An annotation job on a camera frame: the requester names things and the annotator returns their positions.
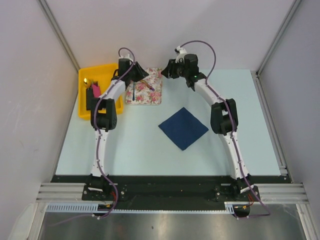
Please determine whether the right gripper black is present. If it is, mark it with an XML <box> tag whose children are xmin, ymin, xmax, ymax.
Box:
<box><xmin>160</xmin><ymin>58</ymin><xmax>189</xmax><ymax>80</ymax></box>

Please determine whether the iridescent metal knife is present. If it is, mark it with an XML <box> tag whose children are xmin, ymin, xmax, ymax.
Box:
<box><xmin>140</xmin><ymin>80</ymin><xmax>155</xmax><ymax>91</ymax></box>

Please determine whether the dark blue paper napkin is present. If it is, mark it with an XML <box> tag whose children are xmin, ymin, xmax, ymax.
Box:
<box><xmin>158</xmin><ymin>107</ymin><xmax>209</xmax><ymax>151</ymax></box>

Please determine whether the blue metal fork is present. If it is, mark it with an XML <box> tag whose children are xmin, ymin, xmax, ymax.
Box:
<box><xmin>132</xmin><ymin>82</ymin><xmax>136</xmax><ymax>101</ymax></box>

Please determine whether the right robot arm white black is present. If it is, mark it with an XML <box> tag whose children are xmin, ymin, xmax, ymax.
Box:
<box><xmin>161</xmin><ymin>48</ymin><xmax>257</xmax><ymax>201</ymax></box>

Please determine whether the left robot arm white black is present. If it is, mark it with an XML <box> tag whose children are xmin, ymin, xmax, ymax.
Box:
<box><xmin>82</xmin><ymin>55</ymin><xmax>149</xmax><ymax>201</ymax></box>

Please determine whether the floral pattern tray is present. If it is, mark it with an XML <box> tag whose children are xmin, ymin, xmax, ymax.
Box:
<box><xmin>125</xmin><ymin>68</ymin><xmax>163</xmax><ymax>105</ymax></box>

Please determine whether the yellow plastic bin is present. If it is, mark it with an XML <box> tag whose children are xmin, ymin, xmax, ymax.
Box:
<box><xmin>77</xmin><ymin>63</ymin><xmax>118</xmax><ymax>120</ymax></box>

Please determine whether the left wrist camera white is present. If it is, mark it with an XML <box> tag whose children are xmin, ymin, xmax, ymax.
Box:
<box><xmin>119</xmin><ymin>53</ymin><xmax>134</xmax><ymax>62</ymax></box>

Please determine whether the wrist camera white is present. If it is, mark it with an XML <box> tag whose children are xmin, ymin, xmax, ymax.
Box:
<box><xmin>119</xmin><ymin>53</ymin><xmax>134</xmax><ymax>62</ymax></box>
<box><xmin>174</xmin><ymin>46</ymin><xmax>187</xmax><ymax>63</ymax></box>

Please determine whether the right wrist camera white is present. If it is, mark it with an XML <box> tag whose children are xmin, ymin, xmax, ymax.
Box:
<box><xmin>174</xmin><ymin>46</ymin><xmax>187</xmax><ymax>63</ymax></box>

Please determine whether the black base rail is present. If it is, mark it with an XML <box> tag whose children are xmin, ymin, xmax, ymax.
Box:
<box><xmin>51</xmin><ymin>175</ymin><xmax>291</xmax><ymax>211</ymax></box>

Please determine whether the white slotted cable duct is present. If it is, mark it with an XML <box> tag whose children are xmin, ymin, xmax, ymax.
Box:
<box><xmin>46</xmin><ymin>203</ymin><xmax>234</xmax><ymax>214</ymax></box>

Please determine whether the aluminium frame rail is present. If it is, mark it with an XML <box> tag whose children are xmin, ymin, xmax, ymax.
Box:
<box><xmin>36</xmin><ymin>183</ymin><xmax>309</xmax><ymax>204</ymax></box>

